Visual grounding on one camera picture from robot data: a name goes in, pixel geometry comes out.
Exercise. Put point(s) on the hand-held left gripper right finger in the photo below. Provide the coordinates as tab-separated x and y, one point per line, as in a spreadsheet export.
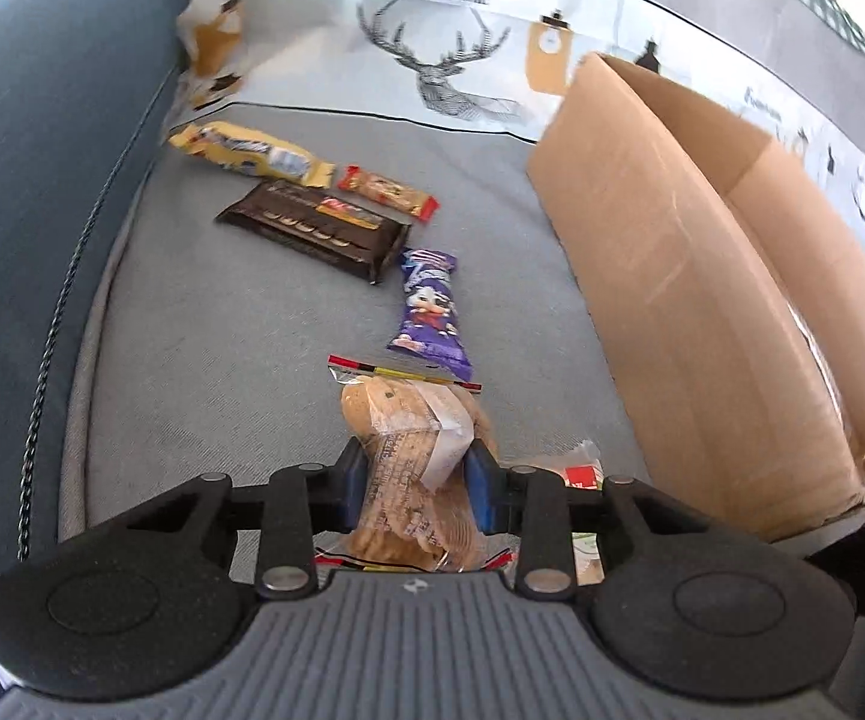
477	491

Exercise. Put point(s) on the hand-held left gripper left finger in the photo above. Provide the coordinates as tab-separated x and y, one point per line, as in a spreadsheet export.
354	484

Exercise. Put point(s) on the clear bag of round crackers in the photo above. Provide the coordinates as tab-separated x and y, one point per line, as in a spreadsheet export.
402	510

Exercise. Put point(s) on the clear bag of white snacks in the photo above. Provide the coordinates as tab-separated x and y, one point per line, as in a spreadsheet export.
582	476

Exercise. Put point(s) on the purple snack packet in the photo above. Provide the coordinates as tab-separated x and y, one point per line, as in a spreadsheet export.
432	307

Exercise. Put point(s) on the dark brown biscuit packet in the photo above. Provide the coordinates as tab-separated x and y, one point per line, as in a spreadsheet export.
305	229

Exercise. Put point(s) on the small orange red snack packet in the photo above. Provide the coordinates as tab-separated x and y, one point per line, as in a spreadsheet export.
387	191

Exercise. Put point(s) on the cardboard box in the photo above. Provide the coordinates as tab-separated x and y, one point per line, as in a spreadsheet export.
665	240

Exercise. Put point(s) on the yellow snack bar packet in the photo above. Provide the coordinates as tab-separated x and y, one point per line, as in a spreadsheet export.
245	150

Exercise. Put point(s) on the grey deer printed cloth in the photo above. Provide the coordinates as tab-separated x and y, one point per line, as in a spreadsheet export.
252	315

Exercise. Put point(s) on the blue sofa armrest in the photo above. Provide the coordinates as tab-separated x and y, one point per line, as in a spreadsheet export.
27	165

